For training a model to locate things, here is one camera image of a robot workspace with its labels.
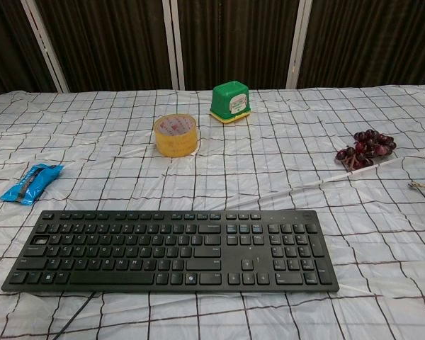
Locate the blue snack packet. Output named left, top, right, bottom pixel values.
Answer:
left=0, top=161, right=64, bottom=206

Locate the dark red grape bunch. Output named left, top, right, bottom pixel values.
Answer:
left=335, top=129, right=397, bottom=174

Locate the green plastic box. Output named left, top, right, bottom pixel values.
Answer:
left=208, top=80, right=252, bottom=125

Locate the thin black cable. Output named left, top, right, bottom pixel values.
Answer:
left=51, top=290, right=98, bottom=340

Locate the white partition frame post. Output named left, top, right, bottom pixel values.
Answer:
left=285, top=0, right=313, bottom=89
left=20, top=0, right=71, bottom=94
left=161, top=0, right=186, bottom=90

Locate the white checked tablecloth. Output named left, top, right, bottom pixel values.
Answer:
left=0, top=84, right=425, bottom=340

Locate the black computer keyboard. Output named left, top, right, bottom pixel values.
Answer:
left=0, top=209, right=341, bottom=295

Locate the yellow packing tape roll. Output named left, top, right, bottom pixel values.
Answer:
left=153, top=113, right=200, bottom=157

